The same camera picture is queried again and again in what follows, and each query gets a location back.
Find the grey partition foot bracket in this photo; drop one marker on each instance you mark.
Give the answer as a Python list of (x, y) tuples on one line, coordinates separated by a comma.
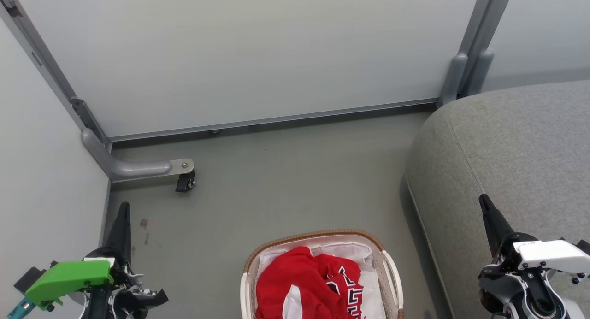
[(133, 168)]

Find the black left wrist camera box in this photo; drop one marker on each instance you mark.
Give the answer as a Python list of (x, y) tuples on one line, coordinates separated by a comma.
[(30, 278)]

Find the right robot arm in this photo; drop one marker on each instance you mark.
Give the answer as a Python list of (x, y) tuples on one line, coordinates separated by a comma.
[(539, 305)]

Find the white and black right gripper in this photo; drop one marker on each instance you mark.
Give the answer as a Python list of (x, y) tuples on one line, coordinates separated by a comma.
[(548, 254)]

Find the grey partition frame post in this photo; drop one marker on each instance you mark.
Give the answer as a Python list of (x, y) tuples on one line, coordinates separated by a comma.
[(46, 70)]

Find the grey fabric sofa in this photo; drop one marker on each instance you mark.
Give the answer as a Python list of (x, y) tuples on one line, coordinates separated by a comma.
[(507, 153)]

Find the black caster wheel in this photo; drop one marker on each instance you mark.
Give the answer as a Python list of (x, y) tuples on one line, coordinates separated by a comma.
[(185, 183)]

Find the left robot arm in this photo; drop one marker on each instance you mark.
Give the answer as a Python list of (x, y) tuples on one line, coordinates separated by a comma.
[(103, 307)]

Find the grey partition bottom rail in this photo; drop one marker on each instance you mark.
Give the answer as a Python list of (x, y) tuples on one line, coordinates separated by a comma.
[(276, 120)]

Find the red printed garment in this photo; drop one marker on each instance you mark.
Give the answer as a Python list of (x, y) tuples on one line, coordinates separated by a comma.
[(304, 282)]

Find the white woven laundry basket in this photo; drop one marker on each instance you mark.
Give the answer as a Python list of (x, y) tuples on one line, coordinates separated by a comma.
[(392, 277)]

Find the grey double partition post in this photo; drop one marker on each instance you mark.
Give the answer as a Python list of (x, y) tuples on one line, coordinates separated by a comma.
[(474, 47)]

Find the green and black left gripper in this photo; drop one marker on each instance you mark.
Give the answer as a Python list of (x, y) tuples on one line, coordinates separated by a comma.
[(69, 277)]

